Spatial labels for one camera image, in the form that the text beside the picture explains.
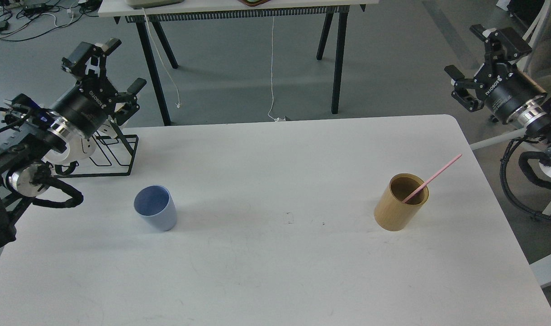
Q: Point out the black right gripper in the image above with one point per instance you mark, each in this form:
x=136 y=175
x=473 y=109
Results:
x=504 y=92

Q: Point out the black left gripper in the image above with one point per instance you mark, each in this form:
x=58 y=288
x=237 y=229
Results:
x=88 y=103

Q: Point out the pink chopstick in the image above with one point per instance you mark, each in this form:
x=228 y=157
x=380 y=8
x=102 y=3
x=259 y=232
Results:
x=430 y=179

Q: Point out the blue plastic cup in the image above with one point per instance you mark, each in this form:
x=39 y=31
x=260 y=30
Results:
x=155 y=205

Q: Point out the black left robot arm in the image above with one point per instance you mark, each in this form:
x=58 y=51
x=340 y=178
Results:
x=47 y=144

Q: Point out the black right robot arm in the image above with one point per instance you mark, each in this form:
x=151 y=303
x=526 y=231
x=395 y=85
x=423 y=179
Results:
x=535 y=165

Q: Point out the white cup on rack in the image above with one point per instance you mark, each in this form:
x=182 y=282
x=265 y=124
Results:
x=76 y=149

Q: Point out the white office chair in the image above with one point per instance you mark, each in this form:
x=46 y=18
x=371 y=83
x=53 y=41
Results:
x=538 y=37

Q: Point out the background table with black legs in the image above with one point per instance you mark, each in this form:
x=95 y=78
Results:
x=239 y=40

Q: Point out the wooden cylindrical holder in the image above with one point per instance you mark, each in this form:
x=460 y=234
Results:
x=391 y=212

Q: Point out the black wire cup rack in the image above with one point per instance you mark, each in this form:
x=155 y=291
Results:
x=114 y=155

